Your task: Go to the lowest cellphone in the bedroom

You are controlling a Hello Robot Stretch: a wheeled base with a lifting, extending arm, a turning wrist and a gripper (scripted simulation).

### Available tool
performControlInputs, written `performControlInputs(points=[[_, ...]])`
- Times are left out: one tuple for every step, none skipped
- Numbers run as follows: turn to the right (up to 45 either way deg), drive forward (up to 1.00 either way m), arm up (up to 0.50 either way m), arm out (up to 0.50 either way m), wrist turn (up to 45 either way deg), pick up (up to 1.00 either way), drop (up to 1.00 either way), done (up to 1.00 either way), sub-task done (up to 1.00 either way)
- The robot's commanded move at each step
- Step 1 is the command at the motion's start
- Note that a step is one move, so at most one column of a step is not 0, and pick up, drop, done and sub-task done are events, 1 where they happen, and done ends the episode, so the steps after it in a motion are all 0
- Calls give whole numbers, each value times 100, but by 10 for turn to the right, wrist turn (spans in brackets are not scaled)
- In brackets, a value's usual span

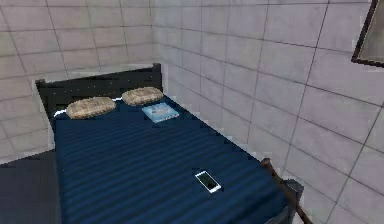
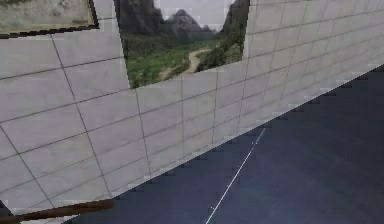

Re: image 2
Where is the window with mountain view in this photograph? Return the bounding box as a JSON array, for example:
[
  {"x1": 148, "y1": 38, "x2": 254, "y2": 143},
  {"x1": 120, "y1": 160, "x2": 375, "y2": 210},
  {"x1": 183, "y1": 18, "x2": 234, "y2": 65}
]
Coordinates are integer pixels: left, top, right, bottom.
[{"x1": 113, "y1": 0, "x2": 251, "y2": 90}]

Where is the black framed wall picture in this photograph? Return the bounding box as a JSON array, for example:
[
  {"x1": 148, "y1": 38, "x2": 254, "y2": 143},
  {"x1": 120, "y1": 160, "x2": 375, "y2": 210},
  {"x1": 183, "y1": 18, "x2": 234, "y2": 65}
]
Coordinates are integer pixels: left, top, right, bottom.
[{"x1": 0, "y1": 0, "x2": 100, "y2": 40}]

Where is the brown wooden bar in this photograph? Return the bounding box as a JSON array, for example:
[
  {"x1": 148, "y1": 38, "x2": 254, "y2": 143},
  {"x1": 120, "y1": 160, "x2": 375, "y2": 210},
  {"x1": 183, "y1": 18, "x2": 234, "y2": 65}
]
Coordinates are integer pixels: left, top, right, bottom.
[{"x1": 0, "y1": 198, "x2": 114, "y2": 224}]

